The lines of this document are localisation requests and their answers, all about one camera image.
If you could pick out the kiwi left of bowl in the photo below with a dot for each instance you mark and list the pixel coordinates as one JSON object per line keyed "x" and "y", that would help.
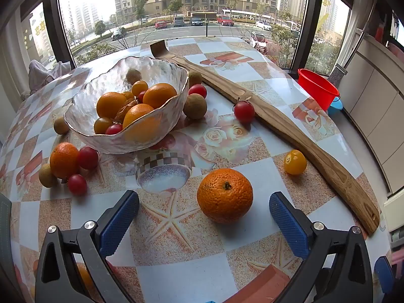
{"x": 61, "y": 125}

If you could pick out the large tangerine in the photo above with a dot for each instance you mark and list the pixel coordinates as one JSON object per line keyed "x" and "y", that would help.
{"x": 224, "y": 195}

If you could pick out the dried brown date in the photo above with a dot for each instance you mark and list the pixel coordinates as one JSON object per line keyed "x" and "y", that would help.
{"x": 126, "y": 109}

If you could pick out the white cabinet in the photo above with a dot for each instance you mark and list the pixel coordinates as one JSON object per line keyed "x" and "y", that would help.
{"x": 375, "y": 101}

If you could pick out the white crumpled cloth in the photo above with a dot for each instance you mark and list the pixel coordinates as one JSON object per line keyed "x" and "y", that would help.
{"x": 44, "y": 72}

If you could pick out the yellow cherry tomato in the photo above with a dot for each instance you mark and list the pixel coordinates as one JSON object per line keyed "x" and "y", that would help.
{"x": 295, "y": 162}
{"x": 102, "y": 125}

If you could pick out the blue plastic basin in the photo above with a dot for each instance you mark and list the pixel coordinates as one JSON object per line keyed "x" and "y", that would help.
{"x": 335, "y": 106}

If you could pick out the patterned checkered tablecloth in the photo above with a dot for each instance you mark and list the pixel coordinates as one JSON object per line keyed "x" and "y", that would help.
{"x": 221, "y": 258}

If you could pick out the brown longan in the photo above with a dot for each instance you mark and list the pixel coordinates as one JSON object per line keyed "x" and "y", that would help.
{"x": 133, "y": 76}
{"x": 47, "y": 175}

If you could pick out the small kiwi behind bowl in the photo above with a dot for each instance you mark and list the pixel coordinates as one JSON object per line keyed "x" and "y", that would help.
{"x": 195, "y": 78}

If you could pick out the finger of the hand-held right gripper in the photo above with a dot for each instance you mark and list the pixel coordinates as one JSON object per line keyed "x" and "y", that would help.
{"x": 383, "y": 274}

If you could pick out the small tangerine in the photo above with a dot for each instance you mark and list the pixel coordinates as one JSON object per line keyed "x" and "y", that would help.
{"x": 64, "y": 160}

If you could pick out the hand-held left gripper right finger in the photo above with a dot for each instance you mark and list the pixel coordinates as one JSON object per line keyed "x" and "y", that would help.
{"x": 288, "y": 227}

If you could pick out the clear glass bowl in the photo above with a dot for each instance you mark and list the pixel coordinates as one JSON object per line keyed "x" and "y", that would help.
{"x": 94, "y": 142}

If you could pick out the orange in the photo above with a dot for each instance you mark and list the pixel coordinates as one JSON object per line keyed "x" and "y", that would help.
{"x": 139, "y": 120}
{"x": 110, "y": 104}
{"x": 159, "y": 94}

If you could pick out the red plastic bucket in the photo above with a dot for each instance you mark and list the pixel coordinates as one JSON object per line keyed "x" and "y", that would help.
{"x": 317, "y": 88}

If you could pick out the red cherry tomato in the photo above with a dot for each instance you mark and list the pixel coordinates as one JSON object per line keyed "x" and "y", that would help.
{"x": 141, "y": 97}
{"x": 198, "y": 91}
{"x": 88, "y": 157}
{"x": 77, "y": 184}
{"x": 113, "y": 129}
{"x": 244, "y": 111}

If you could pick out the long curved wooden board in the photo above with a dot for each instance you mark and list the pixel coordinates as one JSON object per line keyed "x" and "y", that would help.
{"x": 331, "y": 170}

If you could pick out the brown kiwi by bowl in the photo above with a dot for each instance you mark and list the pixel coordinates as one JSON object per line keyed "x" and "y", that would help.
{"x": 194, "y": 106}

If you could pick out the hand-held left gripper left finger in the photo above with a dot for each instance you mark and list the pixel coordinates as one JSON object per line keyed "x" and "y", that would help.
{"x": 118, "y": 221}

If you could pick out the small orange kumquat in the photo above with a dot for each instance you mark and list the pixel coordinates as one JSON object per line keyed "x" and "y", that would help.
{"x": 127, "y": 95}
{"x": 139, "y": 87}

